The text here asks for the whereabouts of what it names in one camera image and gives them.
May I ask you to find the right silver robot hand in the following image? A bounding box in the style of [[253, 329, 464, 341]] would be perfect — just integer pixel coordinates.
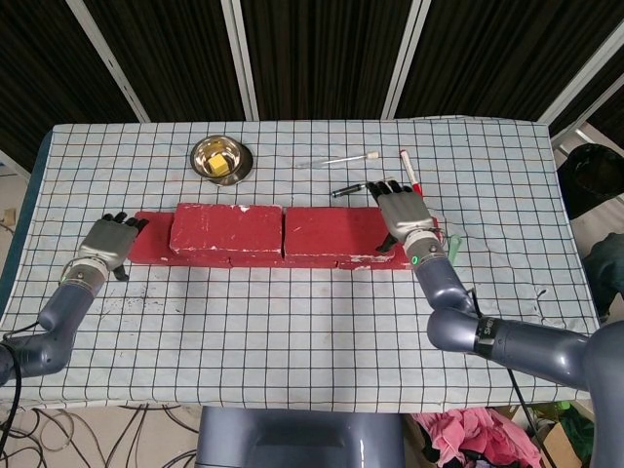
[[365, 178, 438, 254]]

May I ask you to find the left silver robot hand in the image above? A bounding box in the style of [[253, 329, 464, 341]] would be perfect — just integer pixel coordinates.
[[77, 212, 150, 283]]

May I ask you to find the red brick with chipped corner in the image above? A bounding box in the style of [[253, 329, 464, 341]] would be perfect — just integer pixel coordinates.
[[167, 202, 286, 259]]

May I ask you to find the red and white marker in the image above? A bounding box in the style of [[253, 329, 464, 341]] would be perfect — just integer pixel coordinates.
[[399, 148, 425, 197]]

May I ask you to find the clear pipette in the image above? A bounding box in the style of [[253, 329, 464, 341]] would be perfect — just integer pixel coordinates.
[[296, 150, 380, 171]]

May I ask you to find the stainless steel bowl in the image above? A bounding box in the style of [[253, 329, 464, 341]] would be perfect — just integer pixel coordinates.
[[189, 136, 254, 186]]

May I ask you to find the checkered light blue tablecloth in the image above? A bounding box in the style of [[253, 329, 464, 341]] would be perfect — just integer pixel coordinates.
[[0, 115, 616, 410]]

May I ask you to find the dark clothed person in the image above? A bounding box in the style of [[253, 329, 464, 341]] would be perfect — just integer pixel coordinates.
[[582, 232, 624, 323]]

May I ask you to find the pink cloth pile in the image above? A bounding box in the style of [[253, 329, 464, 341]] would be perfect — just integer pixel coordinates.
[[413, 407, 542, 468]]

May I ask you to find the grey-blue robot torso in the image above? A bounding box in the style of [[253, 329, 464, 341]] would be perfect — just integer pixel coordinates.
[[194, 405, 409, 468]]

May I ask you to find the green cloth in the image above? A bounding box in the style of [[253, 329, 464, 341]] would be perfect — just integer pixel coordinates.
[[555, 402, 595, 464]]

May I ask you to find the brown cardboard box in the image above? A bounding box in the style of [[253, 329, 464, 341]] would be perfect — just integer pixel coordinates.
[[535, 421, 584, 468]]

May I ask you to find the black handled probe tool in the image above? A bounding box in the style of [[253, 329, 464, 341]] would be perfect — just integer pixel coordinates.
[[331, 180, 372, 198]]

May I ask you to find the white partition frame post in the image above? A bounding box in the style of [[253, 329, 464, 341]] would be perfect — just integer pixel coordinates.
[[382, 0, 433, 120], [538, 23, 624, 129], [223, 0, 259, 121], [65, 0, 150, 123]]

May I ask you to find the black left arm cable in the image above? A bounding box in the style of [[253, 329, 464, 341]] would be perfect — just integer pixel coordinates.
[[0, 320, 46, 409]]

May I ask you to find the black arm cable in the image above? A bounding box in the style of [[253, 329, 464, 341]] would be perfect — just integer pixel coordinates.
[[466, 288, 555, 468], [0, 320, 46, 409]]

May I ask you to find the floor cable tangle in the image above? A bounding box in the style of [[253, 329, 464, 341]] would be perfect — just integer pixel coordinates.
[[0, 402, 201, 468]]

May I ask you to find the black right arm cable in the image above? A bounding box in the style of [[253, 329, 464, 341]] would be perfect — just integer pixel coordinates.
[[466, 288, 555, 468]]

